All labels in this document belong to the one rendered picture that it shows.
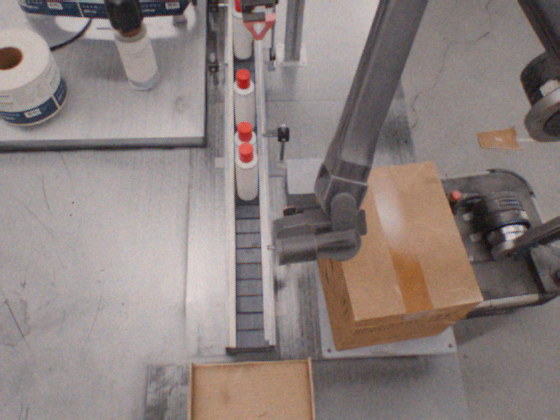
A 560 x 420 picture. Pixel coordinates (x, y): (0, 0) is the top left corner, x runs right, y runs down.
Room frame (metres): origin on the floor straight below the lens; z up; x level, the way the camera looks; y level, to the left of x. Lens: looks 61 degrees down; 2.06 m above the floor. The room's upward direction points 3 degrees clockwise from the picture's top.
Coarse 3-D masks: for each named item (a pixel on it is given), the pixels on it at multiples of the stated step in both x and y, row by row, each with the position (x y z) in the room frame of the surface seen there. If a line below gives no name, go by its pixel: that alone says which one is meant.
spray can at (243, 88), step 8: (240, 72) 0.82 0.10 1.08; (248, 72) 0.82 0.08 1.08; (240, 80) 0.80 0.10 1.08; (248, 80) 0.81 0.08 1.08; (240, 88) 0.80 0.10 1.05; (248, 88) 0.81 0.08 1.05; (240, 96) 0.79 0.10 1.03; (248, 96) 0.80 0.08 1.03; (240, 104) 0.79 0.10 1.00; (248, 104) 0.80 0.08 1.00; (240, 112) 0.79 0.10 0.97; (248, 112) 0.79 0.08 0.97; (240, 120) 0.79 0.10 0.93; (248, 120) 0.79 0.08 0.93
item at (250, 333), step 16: (240, 64) 1.03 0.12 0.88; (256, 112) 0.86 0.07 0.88; (256, 128) 0.81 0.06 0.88; (256, 144) 0.76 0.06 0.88; (240, 208) 0.57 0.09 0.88; (256, 208) 0.57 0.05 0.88; (240, 224) 0.53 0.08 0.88; (256, 224) 0.53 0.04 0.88; (240, 240) 0.48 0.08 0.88; (256, 240) 0.49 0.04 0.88; (240, 256) 0.44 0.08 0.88; (256, 256) 0.45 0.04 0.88; (240, 272) 0.40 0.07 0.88; (256, 272) 0.41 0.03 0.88; (240, 288) 0.37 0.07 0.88; (256, 288) 0.37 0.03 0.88; (240, 304) 0.33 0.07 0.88; (256, 304) 0.33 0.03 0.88; (240, 320) 0.29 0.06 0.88; (256, 320) 0.30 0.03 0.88; (240, 336) 0.26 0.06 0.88; (256, 336) 0.26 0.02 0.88
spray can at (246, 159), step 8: (240, 144) 0.62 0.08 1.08; (248, 144) 0.62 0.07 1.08; (240, 152) 0.60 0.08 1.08; (248, 152) 0.60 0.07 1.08; (240, 160) 0.60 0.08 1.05; (248, 160) 0.60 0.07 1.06; (256, 160) 0.61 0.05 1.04; (240, 168) 0.59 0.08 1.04; (248, 168) 0.59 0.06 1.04; (256, 168) 0.60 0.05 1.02; (240, 176) 0.59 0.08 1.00; (248, 176) 0.59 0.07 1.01; (256, 176) 0.60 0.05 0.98; (240, 184) 0.59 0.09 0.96; (248, 184) 0.59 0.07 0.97; (256, 184) 0.60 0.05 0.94; (240, 192) 0.59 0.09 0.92; (248, 192) 0.59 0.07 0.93; (256, 192) 0.60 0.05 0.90; (248, 200) 0.59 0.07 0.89
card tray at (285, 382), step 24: (288, 360) 0.22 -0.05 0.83; (192, 384) 0.16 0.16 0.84; (216, 384) 0.17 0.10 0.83; (240, 384) 0.17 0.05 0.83; (264, 384) 0.17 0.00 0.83; (288, 384) 0.17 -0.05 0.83; (312, 384) 0.17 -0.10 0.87; (192, 408) 0.12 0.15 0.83; (216, 408) 0.12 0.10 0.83; (240, 408) 0.12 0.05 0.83; (264, 408) 0.12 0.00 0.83; (288, 408) 0.13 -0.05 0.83; (312, 408) 0.13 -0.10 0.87
